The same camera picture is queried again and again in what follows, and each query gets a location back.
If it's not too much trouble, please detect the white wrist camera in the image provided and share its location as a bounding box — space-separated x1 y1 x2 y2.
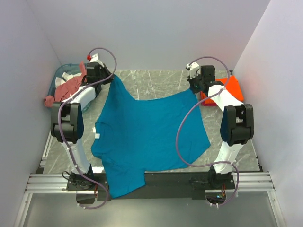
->
186 62 200 79
87 53 100 64

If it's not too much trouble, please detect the aluminium frame rail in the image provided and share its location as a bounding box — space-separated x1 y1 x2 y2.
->
25 174 68 193

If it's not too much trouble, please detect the folded orange t shirt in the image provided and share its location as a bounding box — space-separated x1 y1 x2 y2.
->
200 75 244 106

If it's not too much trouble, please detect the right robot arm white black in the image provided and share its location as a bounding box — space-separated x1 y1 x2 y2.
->
186 62 254 189

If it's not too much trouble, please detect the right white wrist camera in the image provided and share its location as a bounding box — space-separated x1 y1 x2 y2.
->
186 62 200 79

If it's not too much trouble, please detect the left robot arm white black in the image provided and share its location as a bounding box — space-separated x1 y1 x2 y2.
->
50 58 114 190

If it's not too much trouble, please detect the teal blue t shirt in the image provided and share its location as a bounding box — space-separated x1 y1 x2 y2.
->
91 77 210 197

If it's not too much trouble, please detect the salmon pink t shirt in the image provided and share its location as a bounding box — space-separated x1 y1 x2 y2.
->
44 62 87 107

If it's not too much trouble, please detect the white garment in basket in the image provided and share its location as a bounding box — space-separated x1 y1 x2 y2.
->
55 72 81 88

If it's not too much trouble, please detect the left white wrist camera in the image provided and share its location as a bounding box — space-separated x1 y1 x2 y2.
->
87 53 100 64

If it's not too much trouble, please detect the black base beam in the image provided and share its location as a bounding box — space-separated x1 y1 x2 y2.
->
66 170 235 203

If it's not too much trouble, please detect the teal plastic basket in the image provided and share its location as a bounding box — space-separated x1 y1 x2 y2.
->
47 64 80 96

